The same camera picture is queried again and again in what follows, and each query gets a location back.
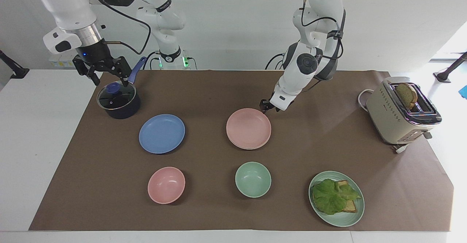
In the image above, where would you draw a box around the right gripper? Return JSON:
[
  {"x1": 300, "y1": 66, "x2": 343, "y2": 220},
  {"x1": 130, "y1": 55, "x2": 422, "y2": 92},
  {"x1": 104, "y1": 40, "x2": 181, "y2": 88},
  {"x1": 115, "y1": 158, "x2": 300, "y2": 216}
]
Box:
[{"x1": 72, "y1": 39, "x2": 133, "y2": 87}]

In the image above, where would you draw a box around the pink plate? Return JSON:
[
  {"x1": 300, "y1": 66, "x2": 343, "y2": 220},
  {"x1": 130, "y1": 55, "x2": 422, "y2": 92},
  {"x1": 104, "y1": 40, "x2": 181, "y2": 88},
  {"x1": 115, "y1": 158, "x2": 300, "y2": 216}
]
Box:
[{"x1": 226, "y1": 108, "x2": 272, "y2": 149}]

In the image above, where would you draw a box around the glass lid with blue knob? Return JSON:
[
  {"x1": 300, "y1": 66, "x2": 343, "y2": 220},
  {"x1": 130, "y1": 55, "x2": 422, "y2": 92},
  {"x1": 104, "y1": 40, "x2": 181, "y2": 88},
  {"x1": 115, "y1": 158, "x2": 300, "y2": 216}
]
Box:
[{"x1": 97, "y1": 81, "x2": 136, "y2": 111}]

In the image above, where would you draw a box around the dark blue pot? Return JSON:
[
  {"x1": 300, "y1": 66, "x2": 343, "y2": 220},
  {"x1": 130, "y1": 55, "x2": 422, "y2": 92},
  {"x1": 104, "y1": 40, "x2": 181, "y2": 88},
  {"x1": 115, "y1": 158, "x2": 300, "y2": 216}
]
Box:
[{"x1": 97, "y1": 56, "x2": 147, "y2": 120}]

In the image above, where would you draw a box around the blue plate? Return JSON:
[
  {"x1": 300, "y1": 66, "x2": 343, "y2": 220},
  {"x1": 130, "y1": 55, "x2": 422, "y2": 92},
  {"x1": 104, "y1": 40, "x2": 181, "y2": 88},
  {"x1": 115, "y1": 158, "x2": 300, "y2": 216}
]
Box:
[{"x1": 139, "y1": 114, "x2": 186, "y2": 154}]

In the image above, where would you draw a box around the black stand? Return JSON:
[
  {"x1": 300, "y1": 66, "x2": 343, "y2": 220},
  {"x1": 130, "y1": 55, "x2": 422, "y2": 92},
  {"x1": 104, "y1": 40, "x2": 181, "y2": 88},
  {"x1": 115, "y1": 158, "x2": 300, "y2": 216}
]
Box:
[
  {"x1": 433, "y1": 51, "x2": 467, "y2": 83},
  {"x1": 0, "y1": 50, "x2": 30, "y2": 80}
]

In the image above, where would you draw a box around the pink bowl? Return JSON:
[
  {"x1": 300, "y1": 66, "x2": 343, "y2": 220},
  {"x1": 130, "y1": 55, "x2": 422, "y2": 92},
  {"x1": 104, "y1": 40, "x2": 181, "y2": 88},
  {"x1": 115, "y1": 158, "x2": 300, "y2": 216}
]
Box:
[{"x1": 147, "y1": 167, "x2": 186, "y2": 204}]

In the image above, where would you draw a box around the green bowl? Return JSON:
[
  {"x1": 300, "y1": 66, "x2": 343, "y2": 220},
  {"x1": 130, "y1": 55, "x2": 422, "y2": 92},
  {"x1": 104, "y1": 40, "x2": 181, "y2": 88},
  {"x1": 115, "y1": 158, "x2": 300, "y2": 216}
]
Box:
[{"x1": 235, "y1": 162, "x2": 272, "y2": 198}]

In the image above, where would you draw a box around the green lettuce leaf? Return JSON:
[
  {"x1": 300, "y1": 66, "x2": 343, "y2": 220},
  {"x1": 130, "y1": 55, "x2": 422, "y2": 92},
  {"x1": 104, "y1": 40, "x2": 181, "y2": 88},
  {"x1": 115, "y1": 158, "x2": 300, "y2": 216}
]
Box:
[{"x1": 312, "y1": 179, "x2": 362, "y2": 216}]

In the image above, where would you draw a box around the green plate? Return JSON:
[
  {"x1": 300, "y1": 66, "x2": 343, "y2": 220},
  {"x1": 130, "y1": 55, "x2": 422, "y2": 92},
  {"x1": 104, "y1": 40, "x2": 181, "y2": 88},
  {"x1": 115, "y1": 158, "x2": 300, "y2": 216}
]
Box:
[{"x1": 309, "y1": 171, "x2": 365, "y2": 228}]

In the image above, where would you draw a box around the toast slice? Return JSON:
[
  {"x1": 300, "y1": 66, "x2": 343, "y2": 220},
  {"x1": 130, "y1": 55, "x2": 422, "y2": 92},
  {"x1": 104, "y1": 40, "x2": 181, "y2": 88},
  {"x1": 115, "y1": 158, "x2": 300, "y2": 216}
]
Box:
[
  {"x1": 336, "y1": 180, "x2": 358, "y2": 213},
  {"x1": 395, "y1": 83, "x2": 418, "y2": 109}
]

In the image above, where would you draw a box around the beige toaster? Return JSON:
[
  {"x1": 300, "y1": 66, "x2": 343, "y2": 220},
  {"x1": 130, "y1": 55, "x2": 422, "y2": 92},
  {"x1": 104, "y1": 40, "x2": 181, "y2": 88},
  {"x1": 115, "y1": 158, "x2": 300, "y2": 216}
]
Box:
[{"x1": 366, "y1": 77, "x2": 443, "y2": 154}]

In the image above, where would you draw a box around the black cable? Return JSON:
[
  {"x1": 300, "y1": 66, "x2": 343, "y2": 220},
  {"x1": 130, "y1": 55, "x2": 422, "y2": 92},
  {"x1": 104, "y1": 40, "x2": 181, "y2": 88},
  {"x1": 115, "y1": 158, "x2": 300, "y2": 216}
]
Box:
[
  {"x1": 84, "y1": 0, "x2": 152, "y2": 55},
  {"x1": 265, "y1": 53, "x2": 289, "y2": 70},
  {"x1": 300, "y1": 0, "x2": 346, "y2": 62}
]

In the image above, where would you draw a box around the white cable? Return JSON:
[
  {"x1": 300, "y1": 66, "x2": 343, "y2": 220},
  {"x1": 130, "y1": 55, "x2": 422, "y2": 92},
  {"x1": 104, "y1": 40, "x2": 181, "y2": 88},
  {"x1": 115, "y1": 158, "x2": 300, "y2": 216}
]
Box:
[{"x1": 357, "y1": 89, "x2": 376, "y2": 111}]

